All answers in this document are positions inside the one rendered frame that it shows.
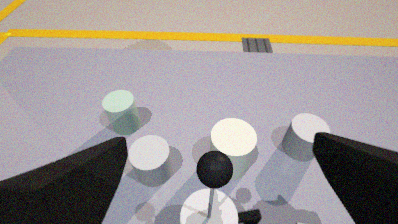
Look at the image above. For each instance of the glass french press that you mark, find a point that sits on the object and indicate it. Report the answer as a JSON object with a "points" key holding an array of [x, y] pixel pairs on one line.
{"points": [[210, 206]]}

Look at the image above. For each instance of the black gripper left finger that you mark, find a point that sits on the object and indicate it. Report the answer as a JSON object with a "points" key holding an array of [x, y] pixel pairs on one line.
{"points": [[77, 189]]}

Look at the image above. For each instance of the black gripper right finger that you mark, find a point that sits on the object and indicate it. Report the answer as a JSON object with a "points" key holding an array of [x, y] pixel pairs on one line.
{"points": [[364, 177]]}

